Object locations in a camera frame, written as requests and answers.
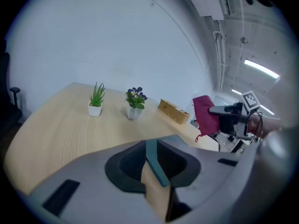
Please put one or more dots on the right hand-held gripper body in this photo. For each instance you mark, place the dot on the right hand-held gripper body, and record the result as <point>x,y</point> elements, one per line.
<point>230,123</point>

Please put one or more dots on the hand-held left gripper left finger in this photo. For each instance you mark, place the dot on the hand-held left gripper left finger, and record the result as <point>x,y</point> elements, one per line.
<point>88,185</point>

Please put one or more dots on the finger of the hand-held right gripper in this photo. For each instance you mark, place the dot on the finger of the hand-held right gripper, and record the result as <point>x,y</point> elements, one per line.
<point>222,109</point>

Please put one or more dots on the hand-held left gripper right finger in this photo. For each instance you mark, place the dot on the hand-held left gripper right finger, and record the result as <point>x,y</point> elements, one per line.
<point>210,171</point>

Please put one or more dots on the red cloth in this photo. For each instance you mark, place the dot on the red cloth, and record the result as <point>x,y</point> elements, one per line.
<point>205,118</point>

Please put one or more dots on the teal notebook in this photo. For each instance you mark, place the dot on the teal notebook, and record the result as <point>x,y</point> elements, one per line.
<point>154,191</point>

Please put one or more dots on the person's right forearm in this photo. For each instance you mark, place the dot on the person's right forearm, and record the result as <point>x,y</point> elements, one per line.
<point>268,126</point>

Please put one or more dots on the long ceiling light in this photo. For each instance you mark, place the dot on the long ceiling light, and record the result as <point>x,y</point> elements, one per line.
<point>261,68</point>
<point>236,92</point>
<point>266,109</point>

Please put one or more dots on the woven wooden box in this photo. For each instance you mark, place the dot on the woven wooden box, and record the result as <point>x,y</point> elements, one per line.
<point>172,112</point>

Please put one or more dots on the white ceiling pipes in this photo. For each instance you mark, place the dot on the white ceiling pipes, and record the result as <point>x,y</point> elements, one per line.
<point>220,59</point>

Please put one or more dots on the green plant in white pot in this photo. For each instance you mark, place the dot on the green plant in white pot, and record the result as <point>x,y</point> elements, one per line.
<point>95,102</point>

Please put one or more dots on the purple flower in white pot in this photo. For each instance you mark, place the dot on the purple flower in white pot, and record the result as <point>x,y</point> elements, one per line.
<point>135,104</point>

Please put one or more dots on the white air conditioner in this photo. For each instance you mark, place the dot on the white air conditioner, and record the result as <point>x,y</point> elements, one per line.
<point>210,1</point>

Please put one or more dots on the black office chair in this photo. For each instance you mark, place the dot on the black office chair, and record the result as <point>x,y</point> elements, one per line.
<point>8,106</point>

